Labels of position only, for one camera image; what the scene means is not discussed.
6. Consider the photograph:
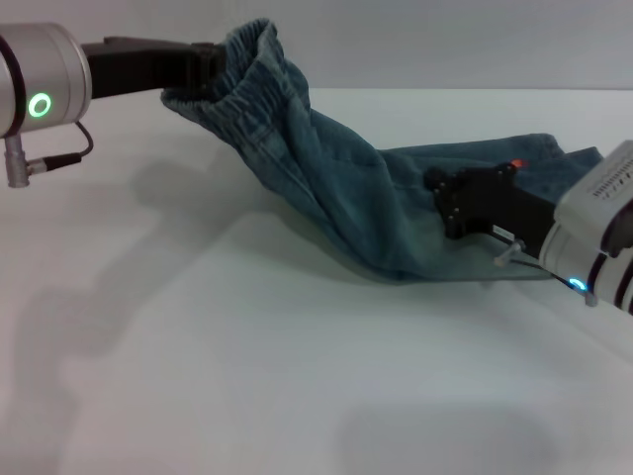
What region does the blue denim shorts basketball print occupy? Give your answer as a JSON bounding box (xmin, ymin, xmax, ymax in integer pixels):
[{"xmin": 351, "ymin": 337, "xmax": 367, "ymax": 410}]
[{"xmin": 159, "ymin": 18, "xmax": 605, "ymax": 286}]

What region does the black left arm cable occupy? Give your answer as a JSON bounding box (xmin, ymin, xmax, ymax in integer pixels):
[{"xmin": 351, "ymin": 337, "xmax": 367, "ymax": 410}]
[{"xmin": 24, "ymin": 120, "xmax": 96, "ymax": 172}]

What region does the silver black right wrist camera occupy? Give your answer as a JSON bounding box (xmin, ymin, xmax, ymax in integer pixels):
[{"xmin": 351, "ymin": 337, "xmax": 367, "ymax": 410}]
[{"xmin": 552, "ymin": 140, "xmax": 633, "ymax": 259}]

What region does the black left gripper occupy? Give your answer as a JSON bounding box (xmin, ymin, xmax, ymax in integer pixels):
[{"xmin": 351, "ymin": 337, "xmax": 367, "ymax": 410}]
[{"xmin": 80, "ymin": 35, "xmax": 225, "ymax": 101}]

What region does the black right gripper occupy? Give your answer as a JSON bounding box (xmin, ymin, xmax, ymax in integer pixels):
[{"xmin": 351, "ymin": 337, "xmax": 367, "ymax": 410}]
[{"xmin": 423, "ymin": 159, "xmax": 558, "ymax": 259}]

